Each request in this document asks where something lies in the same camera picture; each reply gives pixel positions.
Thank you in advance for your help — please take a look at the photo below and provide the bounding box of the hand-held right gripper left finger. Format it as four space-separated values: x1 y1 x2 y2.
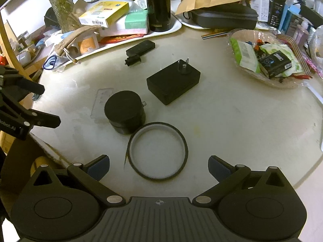
33 154 126 204

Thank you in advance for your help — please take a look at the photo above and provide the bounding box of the small black box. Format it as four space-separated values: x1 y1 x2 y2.
258 50 294 79

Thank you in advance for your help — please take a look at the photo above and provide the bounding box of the blue retail box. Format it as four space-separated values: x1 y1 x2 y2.
279 4 302 31

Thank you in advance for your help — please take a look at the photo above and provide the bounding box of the black thermos bottle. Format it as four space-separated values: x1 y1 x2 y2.
146 0 173 33

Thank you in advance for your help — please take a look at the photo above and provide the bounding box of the pink bottle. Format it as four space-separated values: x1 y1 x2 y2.
293 21 311 46

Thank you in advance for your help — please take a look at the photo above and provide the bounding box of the small black camera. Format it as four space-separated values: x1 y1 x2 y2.
124 40 156 67

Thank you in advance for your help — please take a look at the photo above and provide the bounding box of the pink glitter ribbon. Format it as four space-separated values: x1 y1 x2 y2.
302 55 323 79

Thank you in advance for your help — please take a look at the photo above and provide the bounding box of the black zip case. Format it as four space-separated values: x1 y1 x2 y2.
187 6 259 30

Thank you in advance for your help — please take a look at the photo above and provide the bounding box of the white tissue pack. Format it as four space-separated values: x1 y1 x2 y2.
99 20 148 37

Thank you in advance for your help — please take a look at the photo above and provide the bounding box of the striped flat ribbon cable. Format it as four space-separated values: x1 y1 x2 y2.
276 33 314 74

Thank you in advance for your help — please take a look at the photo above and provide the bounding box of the green tissue pack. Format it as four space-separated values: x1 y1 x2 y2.
125 10 149 30

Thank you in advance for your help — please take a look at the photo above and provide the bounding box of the black retail box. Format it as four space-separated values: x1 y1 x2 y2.
268 0 288 26

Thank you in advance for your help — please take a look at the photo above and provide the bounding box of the green wipes packet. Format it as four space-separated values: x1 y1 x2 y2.
231 38 261 74

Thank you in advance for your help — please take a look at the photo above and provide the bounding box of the textured glass vase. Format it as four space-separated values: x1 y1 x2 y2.
40 0 82 31

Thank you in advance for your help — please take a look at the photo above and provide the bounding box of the red envelope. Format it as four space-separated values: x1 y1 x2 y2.
99 33 148 45

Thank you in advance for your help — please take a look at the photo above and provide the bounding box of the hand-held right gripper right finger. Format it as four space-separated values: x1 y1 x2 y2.
192 155 285 204

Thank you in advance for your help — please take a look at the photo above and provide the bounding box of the beige drawstring pouch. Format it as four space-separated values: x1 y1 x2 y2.
54 25 107 63

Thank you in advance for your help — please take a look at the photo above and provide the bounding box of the orange jar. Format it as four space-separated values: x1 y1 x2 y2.
77 35 100 55

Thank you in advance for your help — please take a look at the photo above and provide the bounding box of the black tape roll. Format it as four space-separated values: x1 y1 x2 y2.
124 122 189 181

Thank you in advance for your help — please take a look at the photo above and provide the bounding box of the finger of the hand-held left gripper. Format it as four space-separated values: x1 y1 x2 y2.
0 67 45 97
15 105 61 129

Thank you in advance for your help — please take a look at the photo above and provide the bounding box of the yellow box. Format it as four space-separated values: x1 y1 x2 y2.
78 1 130 28

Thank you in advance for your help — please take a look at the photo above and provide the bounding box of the wooden chair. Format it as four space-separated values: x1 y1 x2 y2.
0 11 29 76

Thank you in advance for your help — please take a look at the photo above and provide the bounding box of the clear plastic case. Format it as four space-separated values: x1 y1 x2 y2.
90 88 114 120

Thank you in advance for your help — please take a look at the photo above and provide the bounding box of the black power adapter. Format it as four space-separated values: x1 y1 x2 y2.
146 59 201 106

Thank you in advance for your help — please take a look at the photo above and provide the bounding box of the glass bowl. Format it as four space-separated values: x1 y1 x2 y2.
228 29 315 89

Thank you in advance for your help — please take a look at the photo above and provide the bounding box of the white retail box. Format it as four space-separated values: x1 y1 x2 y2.
252 0 275 22

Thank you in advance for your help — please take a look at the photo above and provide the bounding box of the black cylinder container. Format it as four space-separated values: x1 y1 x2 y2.
104 90 147 135

